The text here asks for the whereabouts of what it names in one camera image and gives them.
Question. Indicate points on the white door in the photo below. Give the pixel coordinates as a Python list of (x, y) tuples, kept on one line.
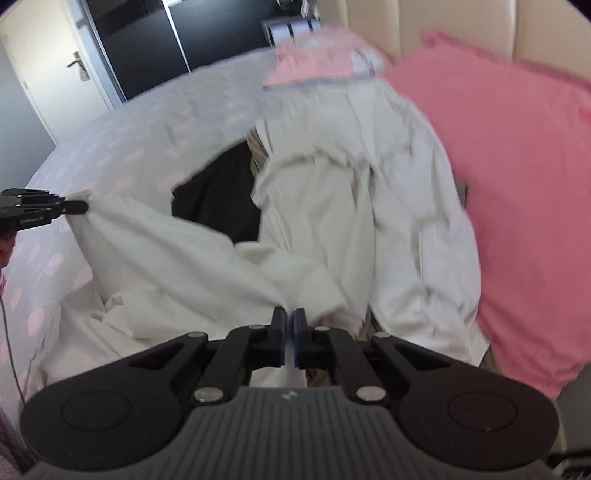
[(46, 83)]

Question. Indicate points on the grey pink-dotted bed sheet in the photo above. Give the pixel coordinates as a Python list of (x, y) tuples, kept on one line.
[(138, 138)]

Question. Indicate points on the black sliding wardrobe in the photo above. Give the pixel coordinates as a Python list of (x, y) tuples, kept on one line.
[(138, 46)]

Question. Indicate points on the beige padded headboard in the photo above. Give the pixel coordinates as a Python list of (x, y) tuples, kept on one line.
[(461, 23)]

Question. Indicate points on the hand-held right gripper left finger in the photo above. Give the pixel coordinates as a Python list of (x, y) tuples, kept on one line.
[(282, 339)]

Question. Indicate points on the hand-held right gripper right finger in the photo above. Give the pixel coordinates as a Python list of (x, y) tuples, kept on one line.
[(298, 341)]

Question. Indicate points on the white nightstand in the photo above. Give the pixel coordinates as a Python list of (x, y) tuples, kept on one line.
[(291, 30)]

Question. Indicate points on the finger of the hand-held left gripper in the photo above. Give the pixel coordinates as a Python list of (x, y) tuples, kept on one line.
[(76, 207)]

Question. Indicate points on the pink floral pillow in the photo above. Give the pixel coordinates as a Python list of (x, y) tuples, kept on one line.
[(318, 60)]

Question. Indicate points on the taupe garment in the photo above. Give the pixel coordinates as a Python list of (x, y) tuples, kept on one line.
[(259, 150)]

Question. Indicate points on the white shirt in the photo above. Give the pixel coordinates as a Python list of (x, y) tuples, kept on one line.
[(415, 230)]

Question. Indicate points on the white garment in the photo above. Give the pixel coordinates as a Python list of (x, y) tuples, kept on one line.
[(161, 258)]

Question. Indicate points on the black garment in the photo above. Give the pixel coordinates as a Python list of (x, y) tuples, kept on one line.
[(217, 194)]

